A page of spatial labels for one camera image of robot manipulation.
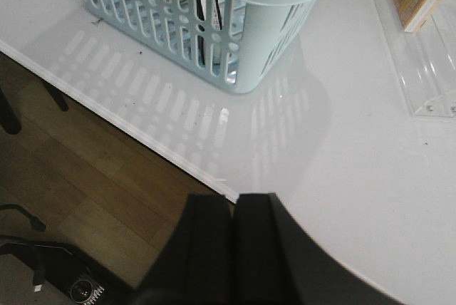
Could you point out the clear acrylic right shelf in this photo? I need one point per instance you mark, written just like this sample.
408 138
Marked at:
424 61

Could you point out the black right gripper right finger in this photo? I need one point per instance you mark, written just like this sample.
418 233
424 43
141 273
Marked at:
277 262

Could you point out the black camera device on floor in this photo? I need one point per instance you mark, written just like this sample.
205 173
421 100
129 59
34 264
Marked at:
68 268

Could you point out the light blue plastic basket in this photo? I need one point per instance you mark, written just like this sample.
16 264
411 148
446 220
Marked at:
231 44

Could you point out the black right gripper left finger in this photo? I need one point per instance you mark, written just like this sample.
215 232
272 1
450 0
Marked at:
194 267

